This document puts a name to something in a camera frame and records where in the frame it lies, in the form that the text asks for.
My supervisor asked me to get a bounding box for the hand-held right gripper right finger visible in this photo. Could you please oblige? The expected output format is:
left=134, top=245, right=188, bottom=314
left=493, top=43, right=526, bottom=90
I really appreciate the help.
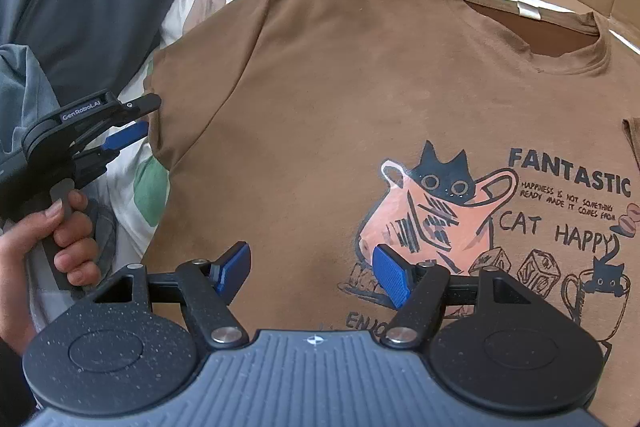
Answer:
left=373, top=244, right=546, bottom=350

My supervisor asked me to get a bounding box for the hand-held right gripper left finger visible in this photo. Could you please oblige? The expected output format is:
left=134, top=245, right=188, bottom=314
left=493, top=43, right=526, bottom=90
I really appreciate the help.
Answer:
left=93, top=242, right=251, bottom=350

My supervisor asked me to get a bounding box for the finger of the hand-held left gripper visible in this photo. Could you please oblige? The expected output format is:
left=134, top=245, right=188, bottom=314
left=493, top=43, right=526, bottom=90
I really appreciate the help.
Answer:
left=114, top=93, right=162, bottom=118
left=75, top=121, right=151, bottom=180

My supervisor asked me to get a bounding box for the brown printed t-shirt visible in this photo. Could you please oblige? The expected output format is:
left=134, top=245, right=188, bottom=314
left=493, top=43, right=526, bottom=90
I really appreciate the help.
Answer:
left=142, top=0, right=640, bottom=427

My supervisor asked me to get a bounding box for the person's left hand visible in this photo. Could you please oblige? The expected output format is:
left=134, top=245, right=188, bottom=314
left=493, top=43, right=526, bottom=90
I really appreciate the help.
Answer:
left=0, top=191, right=101, bottom=308

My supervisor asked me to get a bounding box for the blue-grey jacket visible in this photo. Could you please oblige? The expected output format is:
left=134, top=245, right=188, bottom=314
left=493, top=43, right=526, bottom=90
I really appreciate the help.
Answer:
left=0, top=44, right=62, bottom=168

